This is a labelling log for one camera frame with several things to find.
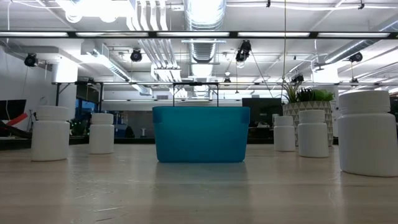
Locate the black aluminium rig frame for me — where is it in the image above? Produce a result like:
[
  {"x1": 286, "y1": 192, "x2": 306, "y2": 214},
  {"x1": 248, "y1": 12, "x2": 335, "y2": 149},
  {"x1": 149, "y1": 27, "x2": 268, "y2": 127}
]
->
[{"x1": 0, "y1": 136, "x2": 340, "y2": 151}]

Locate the black overhead light bar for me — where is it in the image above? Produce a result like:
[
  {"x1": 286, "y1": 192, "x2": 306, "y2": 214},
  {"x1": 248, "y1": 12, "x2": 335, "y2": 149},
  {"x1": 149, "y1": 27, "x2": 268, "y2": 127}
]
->
[{"x1": 0, "y1": 30, "x2": 398, "y2": 40}]

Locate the white pill bottle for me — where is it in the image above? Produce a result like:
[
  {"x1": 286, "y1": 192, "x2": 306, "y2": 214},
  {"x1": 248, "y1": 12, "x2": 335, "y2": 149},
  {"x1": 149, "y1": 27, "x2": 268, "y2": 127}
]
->
[
  {"x1": 297, "y1": 110, "x2": 330, "y2": 158},
  {"x1": 30, "y1": 105, "x2": 71, "y2": 162},
  {"x1": 89, "y1": 113, "x2": 115, "y2": 155},
  {"x1": 337, "y1": 90, "x2": 398, "y2": 177},
  {"x1": 273, "y1": 116, "x2": 296, "y2": 152}
]

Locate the triangle patterned plant pot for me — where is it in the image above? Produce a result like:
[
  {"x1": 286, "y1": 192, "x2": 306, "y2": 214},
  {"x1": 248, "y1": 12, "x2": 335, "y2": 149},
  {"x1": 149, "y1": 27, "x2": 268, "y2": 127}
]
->
[{"x1": 282, "y1": 101, "x2": 334, "y2": 147}]

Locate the green rosette succulent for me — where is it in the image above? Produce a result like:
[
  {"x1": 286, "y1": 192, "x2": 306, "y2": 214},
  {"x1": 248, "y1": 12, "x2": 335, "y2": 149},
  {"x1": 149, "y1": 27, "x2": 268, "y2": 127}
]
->
[{"x1": 297, "y1": 87, "x2": 336, "y2": 103}]

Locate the red strip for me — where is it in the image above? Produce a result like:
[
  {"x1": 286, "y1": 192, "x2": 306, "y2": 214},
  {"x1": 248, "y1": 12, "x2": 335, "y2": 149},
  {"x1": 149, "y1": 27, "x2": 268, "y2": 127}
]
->
[{"x1": 6, "y1": 112, "x2": 29, "y2": 127}]

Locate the blue plastic basket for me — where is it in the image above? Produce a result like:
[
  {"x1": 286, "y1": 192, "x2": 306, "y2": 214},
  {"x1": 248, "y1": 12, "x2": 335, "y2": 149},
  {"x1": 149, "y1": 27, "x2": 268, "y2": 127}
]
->
[{"x1": 152, "y1": 106, "x2": 251, "y2": 164}]

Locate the thin black rectangular stand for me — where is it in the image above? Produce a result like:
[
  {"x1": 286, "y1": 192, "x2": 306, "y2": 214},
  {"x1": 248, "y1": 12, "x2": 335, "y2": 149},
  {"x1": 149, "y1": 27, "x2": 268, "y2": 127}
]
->
[{"x1": 172, "y1": 82, "x2": 220, "y2": 108}]

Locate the spiky green grass plant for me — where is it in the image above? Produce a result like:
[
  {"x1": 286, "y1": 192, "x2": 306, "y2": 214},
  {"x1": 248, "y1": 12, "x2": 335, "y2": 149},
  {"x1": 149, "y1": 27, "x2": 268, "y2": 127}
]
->
[{"x1": 281, "y1": 79, "x2": 301, "y2": 104}]

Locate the black wall screen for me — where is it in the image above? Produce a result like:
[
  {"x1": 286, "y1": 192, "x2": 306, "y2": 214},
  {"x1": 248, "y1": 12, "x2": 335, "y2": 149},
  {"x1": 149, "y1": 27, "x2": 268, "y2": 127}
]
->
[{"x1": 0, "y1": 99, "x2": 27, "y2": 121}]

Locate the silver ventilation duct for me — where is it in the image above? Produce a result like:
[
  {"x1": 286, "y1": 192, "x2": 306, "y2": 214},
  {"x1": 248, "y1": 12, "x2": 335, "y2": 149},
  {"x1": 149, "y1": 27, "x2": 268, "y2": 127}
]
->
[{"x1": 183, "y1": 0, "x2": 227, "y2": 63}]

